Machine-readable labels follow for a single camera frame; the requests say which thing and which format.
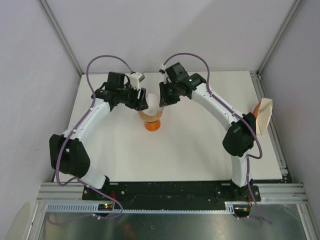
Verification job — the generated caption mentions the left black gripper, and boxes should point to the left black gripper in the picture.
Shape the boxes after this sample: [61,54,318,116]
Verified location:
[117,82,148,112]

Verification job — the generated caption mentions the left aluminium frame post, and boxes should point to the left aluminium frame post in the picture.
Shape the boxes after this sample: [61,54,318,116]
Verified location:
[37,0,84,76]

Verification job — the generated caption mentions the right aluminium frame post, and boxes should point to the right aluminium frame post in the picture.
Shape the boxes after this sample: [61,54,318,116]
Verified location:
[256,0,305,76]

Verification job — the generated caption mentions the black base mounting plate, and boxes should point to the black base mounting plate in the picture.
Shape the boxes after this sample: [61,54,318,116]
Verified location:
[82,180,261,209]

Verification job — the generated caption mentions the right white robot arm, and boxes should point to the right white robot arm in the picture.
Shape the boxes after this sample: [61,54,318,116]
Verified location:
[159,62,256,201]

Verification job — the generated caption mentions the orange glass carafe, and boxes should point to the orange glass carafe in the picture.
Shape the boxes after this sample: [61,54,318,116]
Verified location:
[144,120,161,132]

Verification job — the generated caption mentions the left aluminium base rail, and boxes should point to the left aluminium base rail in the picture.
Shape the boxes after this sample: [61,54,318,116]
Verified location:
[36,182,84,202]

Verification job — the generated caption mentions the wooden dripper ring holder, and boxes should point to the wooden dripper ring holder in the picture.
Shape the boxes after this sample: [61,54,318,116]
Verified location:
[138,111,163,123]

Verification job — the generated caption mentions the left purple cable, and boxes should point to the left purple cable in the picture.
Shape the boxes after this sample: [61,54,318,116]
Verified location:
[47,54,133,225]

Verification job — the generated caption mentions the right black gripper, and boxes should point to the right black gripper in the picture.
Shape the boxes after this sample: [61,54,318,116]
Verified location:
[160,80,181,108]

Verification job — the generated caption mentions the white paper coffee filter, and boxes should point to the white paper coffee filter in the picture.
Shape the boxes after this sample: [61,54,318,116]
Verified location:
[142,93,162,116]

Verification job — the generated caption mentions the aluminium frame post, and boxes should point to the aluminium frame post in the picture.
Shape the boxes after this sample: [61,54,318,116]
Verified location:
[37,0,84,76]
[256,0,305,76]

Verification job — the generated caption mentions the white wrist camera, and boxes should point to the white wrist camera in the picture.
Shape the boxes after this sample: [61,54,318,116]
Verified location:
[128,72,145,90]
[159,64,170,84]

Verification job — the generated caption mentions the grey slotted cable duct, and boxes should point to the grey slotted cable duct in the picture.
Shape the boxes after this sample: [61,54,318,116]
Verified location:
[46,202,249,214]

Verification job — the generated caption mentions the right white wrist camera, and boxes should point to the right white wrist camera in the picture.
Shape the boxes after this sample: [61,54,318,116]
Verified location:
[159,64,170,84]

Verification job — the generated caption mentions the paper coffee filter stack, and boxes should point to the paper coffee filter stack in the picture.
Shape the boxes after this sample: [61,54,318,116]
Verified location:
[253,98,273,135]

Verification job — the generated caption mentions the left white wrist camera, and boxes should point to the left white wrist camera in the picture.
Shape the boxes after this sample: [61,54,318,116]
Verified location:
[128,72,145,90]

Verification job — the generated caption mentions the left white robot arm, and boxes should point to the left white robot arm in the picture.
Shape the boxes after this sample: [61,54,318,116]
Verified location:
[49,72,149,200]

